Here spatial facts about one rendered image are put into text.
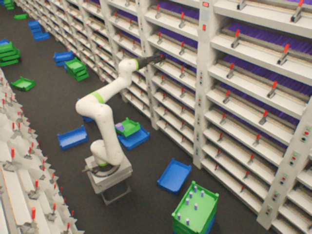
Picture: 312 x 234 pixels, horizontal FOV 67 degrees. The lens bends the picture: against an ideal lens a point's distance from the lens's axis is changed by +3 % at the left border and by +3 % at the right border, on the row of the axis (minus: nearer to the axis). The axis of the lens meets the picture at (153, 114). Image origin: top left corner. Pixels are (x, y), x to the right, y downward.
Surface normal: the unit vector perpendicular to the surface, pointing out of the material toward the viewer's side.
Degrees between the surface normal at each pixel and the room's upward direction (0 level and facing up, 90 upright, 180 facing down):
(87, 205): 0
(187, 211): 0
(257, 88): 21
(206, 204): 0
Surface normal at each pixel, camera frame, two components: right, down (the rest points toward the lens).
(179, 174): -0.09, -0.75
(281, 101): -0.37, -0.54
